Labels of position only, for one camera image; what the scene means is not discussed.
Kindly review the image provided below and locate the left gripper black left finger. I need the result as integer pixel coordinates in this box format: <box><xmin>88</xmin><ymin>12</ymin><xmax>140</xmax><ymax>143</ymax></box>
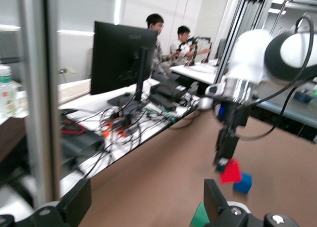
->
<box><xmin>0</xmin><ymin>178</ymin><xmax>93</xmax><ymax>227</ymax></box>

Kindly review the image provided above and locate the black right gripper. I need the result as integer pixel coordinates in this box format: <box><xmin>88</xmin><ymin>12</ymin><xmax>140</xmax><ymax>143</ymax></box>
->
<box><xmin>213</xmin><ymin>102</ymin><xmax>250</xmax><ymax>172</ymax></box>

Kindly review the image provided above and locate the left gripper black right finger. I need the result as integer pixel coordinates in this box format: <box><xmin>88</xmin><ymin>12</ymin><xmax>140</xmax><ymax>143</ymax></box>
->
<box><xmin>203</xmin><ymin>178</ymin><xmax>299</xmax><ymax>227</ymax></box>

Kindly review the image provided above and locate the red wooden block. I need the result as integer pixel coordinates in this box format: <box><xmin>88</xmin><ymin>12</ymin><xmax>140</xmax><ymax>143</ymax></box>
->
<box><xmin>219</xmin><ymin>158</ymin><xmax>242</xmax><ymax>184</ymax></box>

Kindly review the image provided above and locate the green wooden block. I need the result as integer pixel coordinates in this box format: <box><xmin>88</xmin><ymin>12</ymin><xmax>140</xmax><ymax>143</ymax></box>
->
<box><xmin>190</xmin><ymin>201</ymin><xmax>211</xmax><ymax>226</ymax></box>

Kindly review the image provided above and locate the blue wooden block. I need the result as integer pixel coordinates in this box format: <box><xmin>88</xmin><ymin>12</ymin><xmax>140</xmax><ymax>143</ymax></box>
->
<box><xmin>232</xmin><ymin>172</ymin><xmax>254</xmax><ymax>195</ymax></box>

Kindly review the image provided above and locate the brown paper table cover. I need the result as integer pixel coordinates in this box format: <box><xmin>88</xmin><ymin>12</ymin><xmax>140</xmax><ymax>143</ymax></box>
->
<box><xmin>61</xmin><ymin>112</ymin><xmax>317</xmax><ymax>227</ymax></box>

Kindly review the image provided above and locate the white far desk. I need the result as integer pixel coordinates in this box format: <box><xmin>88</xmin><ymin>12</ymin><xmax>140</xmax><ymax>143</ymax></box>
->
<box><xmin>169</xmin><ymin>60</ymin><xmax>225</xmax><ymax>86</ymax></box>

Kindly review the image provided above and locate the white side table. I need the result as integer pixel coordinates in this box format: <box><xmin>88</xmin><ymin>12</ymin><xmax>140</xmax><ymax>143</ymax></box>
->
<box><xmin>58</xmin><ymin>77</ymin><xmax>203</xmax><ymax>185</ymax></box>

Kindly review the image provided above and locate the person in white shirt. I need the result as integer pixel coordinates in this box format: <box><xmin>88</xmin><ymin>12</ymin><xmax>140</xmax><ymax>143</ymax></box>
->
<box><xmin>169</xmin><ymin>25</ymin><xmax>199</xmax><ymax>67</ymax></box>

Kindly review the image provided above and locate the person in patterned shirt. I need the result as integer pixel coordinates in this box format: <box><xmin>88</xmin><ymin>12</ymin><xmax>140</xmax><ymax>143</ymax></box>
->
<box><xmin>145</xmin><ymin>13</ymin><xmax>179</xmax><ymax>82</ymax></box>

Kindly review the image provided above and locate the clear plastic water bottle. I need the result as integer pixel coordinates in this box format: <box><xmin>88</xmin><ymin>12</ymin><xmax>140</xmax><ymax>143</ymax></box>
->
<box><xmin>0</xmin><ymin>65</ymin><xmax>20</xmax><ymax>118</ymax></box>

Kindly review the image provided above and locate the black computer monitor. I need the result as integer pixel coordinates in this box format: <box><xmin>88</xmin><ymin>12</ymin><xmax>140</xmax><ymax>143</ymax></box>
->
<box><xmin>90</xmin><ymin>21</ymin><xmax>159</xmax><ymax>107</ymax></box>

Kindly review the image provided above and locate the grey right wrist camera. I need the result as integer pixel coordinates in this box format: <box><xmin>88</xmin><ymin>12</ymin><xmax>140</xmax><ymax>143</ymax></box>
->
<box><xmin>197</xmin><ymin>85</ymin><xmax>224</xmax><ymax>111</ymax></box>

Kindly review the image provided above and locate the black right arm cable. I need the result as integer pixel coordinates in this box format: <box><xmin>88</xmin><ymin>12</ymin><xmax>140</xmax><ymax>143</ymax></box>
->
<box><xmin>236</xmin><ymin>15</ymin><xmax>316</xmax><ymax>141</ymax></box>

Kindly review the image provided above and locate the aluminium frame post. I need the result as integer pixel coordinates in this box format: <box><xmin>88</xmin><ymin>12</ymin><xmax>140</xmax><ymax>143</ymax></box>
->
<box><xmin>18</xmin><ymin>0</ymin><xmax>62</xmax><ymax>208</ymax></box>

